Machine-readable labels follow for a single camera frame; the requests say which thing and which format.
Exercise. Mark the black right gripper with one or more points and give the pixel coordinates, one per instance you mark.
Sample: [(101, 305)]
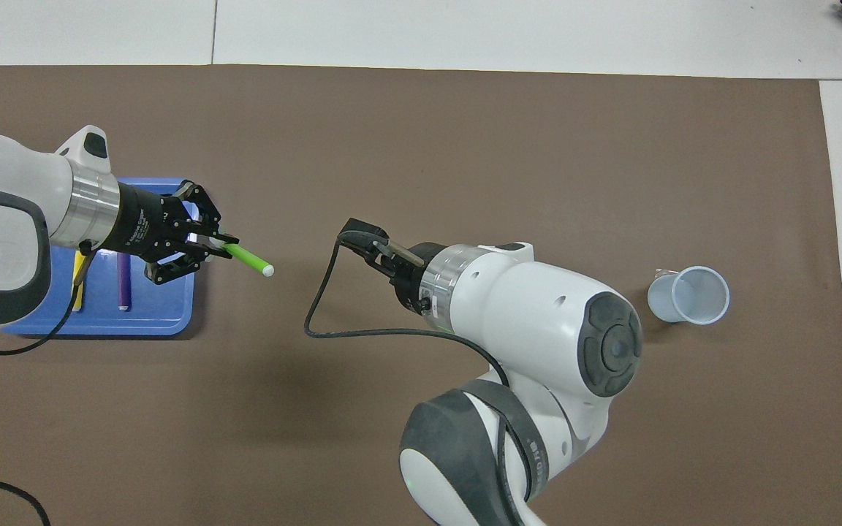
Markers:
[(417, 281)]

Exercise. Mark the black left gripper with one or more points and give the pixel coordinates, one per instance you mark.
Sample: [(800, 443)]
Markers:
[(147, 219)]

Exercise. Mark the green pen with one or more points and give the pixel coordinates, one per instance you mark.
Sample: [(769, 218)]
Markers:
[(249, 258)]

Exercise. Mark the purple pen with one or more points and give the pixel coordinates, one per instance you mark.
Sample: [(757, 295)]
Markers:
[(123, 285)]

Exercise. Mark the yellow pen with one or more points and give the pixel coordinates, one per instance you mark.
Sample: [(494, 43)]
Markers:
[(80, 298)]

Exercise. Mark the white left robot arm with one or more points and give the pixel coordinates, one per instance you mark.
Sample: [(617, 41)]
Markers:
[(12, 190)]

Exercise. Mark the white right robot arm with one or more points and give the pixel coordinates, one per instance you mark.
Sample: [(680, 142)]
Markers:
[(538, 314)]

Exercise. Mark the blue plastic tray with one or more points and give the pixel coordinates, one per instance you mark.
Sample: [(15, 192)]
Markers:
[(158, 307)]

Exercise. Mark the brown table mat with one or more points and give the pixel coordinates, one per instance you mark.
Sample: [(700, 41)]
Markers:
[(421, 146)]

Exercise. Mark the translucent plastic cup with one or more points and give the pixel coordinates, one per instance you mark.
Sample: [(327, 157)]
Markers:
[(662, 299)]

